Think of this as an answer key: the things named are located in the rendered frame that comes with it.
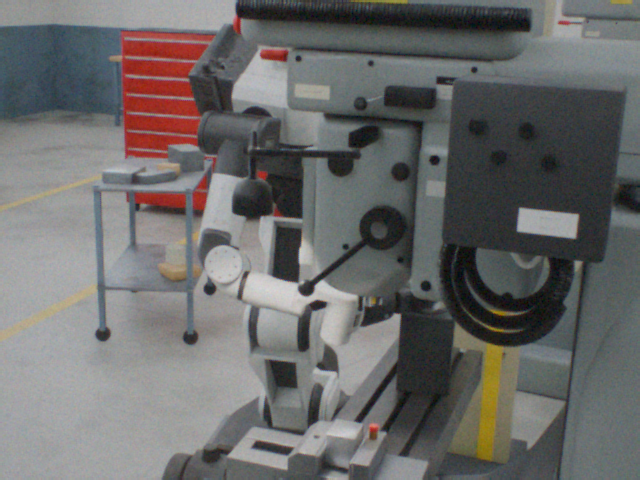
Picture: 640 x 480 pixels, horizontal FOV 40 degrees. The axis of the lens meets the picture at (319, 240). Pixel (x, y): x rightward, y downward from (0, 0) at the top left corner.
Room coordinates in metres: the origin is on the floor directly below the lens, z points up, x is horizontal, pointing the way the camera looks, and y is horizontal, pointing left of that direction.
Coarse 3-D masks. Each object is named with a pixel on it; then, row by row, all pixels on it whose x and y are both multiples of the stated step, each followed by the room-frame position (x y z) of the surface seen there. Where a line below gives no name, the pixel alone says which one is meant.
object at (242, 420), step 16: (320, 368) 2.39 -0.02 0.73; (336, 368) 2.45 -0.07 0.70; (256, 400) 2.48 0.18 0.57; (240, 416) 2.37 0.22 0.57; (256, 416) 2.38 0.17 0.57; (224, 432) 2.27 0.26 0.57; (240, 432) 2.28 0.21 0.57; (288, 432) 2.29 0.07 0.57; (208, 448) 2.04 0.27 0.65; (192, 464) 2.02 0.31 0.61; (208, 464) 2.03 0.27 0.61; (224, 464) 2.03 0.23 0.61
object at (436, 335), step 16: (400, 320) 1.82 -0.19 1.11; (416, 320) 1.81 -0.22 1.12; (432, 320) 1.81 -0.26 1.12; (448, 320) 1.80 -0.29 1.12; (400, 336) 1.82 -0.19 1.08; (416, 336) 1.81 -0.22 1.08; (432, 336) 1.81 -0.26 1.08; (448, 336) 1.80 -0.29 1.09; (400, 352) 1.82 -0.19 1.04; (416, 352) 1.81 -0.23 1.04; (432, 352) 1.81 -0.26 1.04; (448, 352) 1.80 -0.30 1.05; (400, 368) 1.82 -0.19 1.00; (416, 368) 1.81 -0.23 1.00; (432, 368) 1.81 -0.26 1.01; (448, 368) 1.80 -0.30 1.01; (400, 384) 1.82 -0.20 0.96; (416, 384) 1.81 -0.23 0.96; (432, 384) 1.80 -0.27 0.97; (448, 384) 1.80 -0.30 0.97
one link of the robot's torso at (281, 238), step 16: (272, 208) 2.22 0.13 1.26; (272, 224) 2.13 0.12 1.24; (288, 224) 2.14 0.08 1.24; (272, 240) 2.12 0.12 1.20; (288, 240) 2.15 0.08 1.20; (272, 256) 2.13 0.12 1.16; (288, 256) 2.14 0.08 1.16; (272, 272) 2.13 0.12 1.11; (288, 272) 2.12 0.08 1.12; (304, 272) 2.07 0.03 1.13; (256, 320) 2.04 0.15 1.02; (272, 320) 2.03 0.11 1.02; (288, 320) 2.02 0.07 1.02; (304, 320) 2.02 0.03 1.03; (256, 336) 2.04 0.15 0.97; (272, 336) 2.02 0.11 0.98; (288, 336) 2.01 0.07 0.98; (304, 336) 2.02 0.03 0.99
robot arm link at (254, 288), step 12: (240, 252) 1.78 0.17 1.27; (240, 276) 1.70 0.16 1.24; (252, 276) 1.72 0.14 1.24; (264, 276) 1.72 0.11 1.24; (228, 288) 1.71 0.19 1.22; (240, 288) 1.71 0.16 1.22; (252, 288) 1.70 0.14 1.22; (264, 288) 1.70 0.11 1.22; (276, 288) 1.70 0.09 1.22; (288, 288) 1.70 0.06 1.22; (240, 300) 1.72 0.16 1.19; (252, 300) 1.70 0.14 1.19; (264, 300) 1.70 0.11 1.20; (276, 300) 1.69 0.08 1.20; (288, 300) 1.69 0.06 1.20; (288, 312) 1.70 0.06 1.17
